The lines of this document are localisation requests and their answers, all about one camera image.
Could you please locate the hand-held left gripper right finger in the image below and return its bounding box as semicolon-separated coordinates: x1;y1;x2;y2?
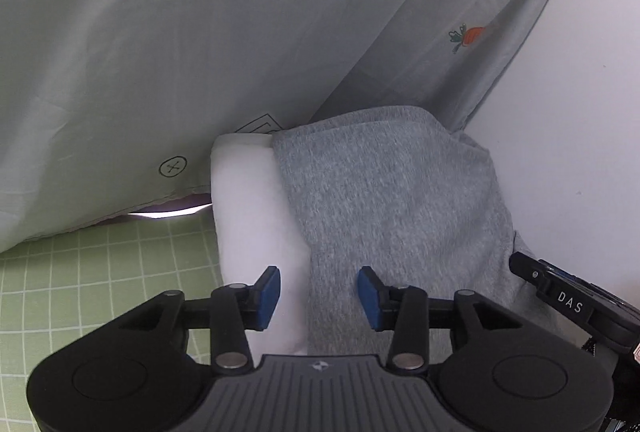
356;265;523;372

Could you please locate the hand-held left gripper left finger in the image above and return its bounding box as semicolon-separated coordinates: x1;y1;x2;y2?
117;265;282;371

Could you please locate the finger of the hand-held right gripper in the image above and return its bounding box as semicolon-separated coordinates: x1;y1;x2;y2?
509;251;551;294

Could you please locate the grey garment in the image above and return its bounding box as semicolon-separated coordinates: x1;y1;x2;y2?
271;106;591;363

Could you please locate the cream white folded garment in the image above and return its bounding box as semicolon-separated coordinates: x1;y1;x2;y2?
210;132;313;359

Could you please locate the green checked mat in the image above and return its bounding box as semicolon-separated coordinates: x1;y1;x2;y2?
0;205;226;432

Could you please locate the grey printed sheet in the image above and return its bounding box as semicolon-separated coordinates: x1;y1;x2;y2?
0;0;579;256

